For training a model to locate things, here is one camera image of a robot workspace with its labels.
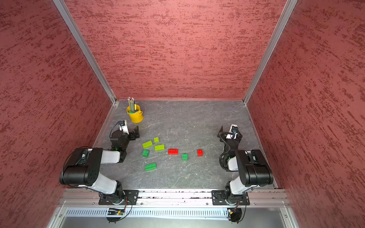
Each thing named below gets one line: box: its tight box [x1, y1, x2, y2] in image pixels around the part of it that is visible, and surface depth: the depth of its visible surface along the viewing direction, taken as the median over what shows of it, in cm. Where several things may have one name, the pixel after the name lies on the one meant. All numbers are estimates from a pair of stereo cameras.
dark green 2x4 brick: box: [144, 162, 157, 172], surface depth 85 cm
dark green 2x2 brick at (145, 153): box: [141, 149, 150, 158], surface depth 89 cm
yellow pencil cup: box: [126, 104, 144, 124], surface depth 106 cm
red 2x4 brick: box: [167, 148, 179, 155], surface depth 91 cm
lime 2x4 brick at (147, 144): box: [142, 140, 154, 149], surface depth 95 cm
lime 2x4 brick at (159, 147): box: [154, 144, 165, 152], surface depth 94 cm
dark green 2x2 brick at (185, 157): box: [182, 153, 188, 162], surface depth 87 cm
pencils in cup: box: [127, 96, 136, 113], surface depth 102 cm
